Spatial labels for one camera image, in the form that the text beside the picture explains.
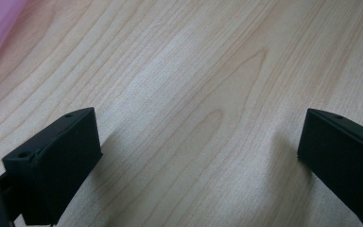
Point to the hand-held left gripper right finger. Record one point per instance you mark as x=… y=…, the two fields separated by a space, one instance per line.
x=343 y=157

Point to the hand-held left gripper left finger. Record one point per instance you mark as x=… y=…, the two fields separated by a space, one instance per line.
x=56 y=164

